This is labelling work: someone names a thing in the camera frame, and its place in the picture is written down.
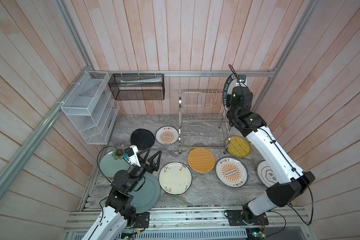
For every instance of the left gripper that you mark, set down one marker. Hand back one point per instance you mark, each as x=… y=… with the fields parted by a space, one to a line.
x=152 y=166

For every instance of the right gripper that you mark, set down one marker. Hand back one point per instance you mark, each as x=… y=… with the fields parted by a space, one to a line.
x=230 y=99

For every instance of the white plate green lettered rim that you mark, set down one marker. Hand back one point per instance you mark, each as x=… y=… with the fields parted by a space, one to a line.
x=225 y=90

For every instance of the black round plate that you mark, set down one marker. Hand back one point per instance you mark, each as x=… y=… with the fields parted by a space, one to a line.
x=142 y=139

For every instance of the small orange sunburst plate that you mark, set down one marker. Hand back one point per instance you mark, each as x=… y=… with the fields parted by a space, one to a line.
x=167 y=135

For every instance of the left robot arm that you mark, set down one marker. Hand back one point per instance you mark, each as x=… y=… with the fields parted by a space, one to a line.
x=118 y=213

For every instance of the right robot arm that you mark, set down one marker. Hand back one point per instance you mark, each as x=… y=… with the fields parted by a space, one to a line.
x=292 y=181

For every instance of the stainless steel dish rack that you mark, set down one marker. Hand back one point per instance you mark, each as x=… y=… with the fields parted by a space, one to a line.
x=202 y=120

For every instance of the cream floral plate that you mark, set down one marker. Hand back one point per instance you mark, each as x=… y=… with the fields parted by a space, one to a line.
x=175 y=178

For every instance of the large teal plate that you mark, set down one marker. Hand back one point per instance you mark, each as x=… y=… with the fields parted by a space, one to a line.
x=146 y=193

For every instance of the light green flower plate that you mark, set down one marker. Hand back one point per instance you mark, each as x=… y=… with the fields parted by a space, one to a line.
x=111 y=164

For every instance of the yellow woven pattern plate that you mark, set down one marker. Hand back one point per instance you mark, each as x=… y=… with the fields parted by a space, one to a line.
x=239 y=146

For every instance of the orange woven pattern plate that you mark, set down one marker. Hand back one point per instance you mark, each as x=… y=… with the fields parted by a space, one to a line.
x=201 y=160

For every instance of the large orange sunburst plate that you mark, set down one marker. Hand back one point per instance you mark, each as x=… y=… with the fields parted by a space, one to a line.
x=232 y=172

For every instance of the white plate black cloud motif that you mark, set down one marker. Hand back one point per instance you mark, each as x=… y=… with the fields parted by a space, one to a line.
x=266 y=175

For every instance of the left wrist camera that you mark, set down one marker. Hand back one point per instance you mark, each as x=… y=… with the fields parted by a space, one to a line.
x=131 y=156

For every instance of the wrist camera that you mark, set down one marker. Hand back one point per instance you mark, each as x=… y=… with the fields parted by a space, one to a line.
x=241 y=81
x=131 y=156

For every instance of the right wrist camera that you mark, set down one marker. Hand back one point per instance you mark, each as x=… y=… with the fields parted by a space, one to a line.
x=241 y=81

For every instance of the aluminium frame rail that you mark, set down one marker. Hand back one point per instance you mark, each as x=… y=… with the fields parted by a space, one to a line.
x=202 y=73

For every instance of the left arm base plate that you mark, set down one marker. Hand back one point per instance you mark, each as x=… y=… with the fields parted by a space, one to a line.
x=139 y=220

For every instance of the black wire mesh basket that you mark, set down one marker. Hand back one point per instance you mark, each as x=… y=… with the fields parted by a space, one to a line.
x=137 y=87

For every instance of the white wire mesh shelf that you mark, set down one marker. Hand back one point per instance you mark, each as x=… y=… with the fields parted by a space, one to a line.
x=91 y=108

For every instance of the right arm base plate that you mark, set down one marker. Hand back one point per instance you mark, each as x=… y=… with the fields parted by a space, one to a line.
x=235 y=218

